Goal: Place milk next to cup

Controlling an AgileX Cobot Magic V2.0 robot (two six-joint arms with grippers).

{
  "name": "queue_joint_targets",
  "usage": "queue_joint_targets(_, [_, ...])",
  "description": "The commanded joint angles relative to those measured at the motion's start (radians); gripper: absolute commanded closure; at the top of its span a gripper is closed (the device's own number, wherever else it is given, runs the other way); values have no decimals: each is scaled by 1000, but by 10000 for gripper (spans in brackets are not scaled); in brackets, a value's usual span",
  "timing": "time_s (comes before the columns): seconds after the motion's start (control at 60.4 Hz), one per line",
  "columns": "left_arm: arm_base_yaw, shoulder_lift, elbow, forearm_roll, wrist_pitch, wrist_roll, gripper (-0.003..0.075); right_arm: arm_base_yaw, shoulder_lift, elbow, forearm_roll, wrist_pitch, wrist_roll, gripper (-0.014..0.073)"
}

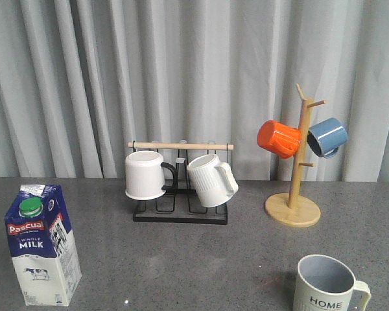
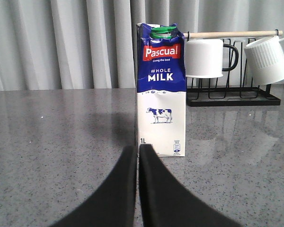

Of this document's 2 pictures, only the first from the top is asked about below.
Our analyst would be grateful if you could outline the blue white milk carton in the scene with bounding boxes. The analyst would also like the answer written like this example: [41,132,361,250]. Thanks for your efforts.
[5,184,82,306]

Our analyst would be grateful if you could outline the white ribbed mug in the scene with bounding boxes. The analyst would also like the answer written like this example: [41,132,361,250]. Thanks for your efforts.
[187,154,239,208]

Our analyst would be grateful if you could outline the orange mug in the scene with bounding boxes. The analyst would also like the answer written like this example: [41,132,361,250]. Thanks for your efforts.
[257,120,302,159]

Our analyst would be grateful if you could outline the wooden mug tree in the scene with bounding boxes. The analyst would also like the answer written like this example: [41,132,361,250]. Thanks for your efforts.
[265,84,326,227]

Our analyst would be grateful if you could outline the blue mug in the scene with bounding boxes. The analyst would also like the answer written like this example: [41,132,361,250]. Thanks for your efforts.
[307,118,348,158]

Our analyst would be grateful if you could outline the grey curtain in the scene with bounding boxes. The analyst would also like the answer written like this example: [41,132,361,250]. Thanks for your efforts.
[0,1,389,181]

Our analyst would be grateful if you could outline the cream HOME mug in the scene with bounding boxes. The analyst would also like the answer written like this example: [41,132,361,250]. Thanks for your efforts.
[293,254,371,310]

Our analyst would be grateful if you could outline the black wire mug rack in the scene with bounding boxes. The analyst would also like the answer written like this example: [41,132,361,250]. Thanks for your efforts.
[128,140,233,225]

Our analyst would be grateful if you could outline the white mug black handle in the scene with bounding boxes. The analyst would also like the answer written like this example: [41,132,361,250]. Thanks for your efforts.
[125,150,178,201]

